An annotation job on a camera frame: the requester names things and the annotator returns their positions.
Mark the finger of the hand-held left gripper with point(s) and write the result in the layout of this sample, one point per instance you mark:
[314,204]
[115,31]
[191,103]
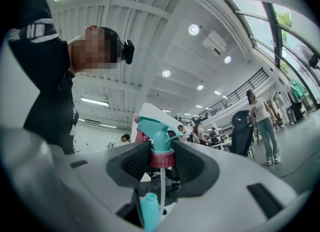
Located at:
[132,211]

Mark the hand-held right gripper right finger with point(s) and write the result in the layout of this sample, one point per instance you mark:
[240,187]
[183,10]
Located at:
[225,201]

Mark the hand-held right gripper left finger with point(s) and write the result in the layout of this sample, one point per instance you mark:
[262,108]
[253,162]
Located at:
[75,188]

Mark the teal spray bottle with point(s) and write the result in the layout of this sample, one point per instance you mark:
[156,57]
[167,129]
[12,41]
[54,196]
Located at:
[150,211]

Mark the black office chair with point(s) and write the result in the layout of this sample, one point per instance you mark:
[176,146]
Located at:
[241,136]

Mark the person's black shirt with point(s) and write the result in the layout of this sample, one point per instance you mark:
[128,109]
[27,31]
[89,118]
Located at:
[47,88]

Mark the black mezzanine railing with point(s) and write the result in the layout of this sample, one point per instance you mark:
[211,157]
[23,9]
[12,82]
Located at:
[240,93]

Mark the round ceiling light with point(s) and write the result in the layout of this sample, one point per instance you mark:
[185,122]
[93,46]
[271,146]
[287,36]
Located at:
[166,73]
[193,29]
[227,59]
[200,87]

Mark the green hanging garment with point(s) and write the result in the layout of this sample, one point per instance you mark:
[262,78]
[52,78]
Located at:
[298,89]

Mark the person's head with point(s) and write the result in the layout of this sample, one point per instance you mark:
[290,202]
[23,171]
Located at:
[92,51]

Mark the white ceiling air conditioner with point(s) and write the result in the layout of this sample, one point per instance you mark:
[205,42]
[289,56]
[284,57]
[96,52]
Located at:
[215,42]

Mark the black standing fan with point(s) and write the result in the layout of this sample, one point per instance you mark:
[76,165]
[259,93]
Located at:
[312,59]

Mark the black head-worn camera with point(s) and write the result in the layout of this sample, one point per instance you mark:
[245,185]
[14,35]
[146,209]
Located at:
[128,51]

